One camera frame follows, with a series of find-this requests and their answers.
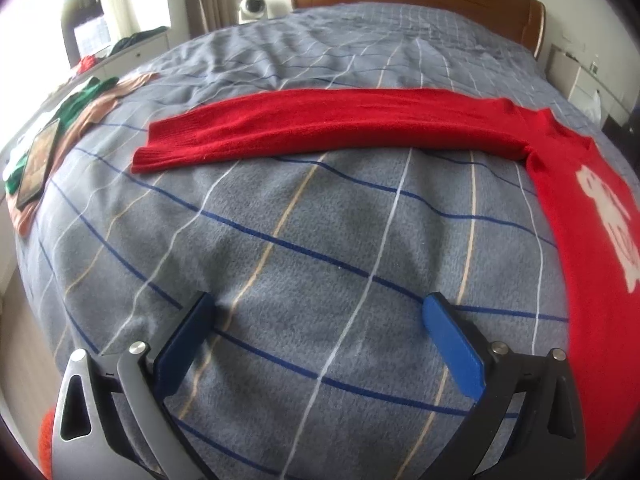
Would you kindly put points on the white round camera device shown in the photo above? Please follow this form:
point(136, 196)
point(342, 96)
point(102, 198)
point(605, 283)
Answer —
point(251, 9)

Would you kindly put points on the grey plaid bedspread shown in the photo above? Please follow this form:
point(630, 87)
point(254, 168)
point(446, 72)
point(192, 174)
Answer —
point(300, 240)

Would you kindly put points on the black tablet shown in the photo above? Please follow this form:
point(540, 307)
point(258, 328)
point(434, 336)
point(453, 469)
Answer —
point(37, 160)

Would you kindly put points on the green cloth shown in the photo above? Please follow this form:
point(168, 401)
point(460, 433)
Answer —
point(80, 97)

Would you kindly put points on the white cabinet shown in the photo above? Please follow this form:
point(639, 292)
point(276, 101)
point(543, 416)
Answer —
point(135, 55)

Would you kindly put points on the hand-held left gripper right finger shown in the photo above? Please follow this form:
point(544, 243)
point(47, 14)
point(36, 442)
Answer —
point(452, 345)

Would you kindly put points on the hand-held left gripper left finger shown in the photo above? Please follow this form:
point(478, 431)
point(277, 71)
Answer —
point(182, 347)

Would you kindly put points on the dark green garment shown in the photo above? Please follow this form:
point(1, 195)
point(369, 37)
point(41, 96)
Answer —
point(140, 37)

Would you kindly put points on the small red cloth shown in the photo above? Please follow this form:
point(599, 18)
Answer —
point(86, 63)

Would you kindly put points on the orange fuzzy cloth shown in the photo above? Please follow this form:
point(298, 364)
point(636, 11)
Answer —
point(46, 440)

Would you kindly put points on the red knit sweater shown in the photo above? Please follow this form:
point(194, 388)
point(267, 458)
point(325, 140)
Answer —
point(350, 125)

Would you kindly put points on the white plastic bag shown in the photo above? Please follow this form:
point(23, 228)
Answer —
point(592, 105)

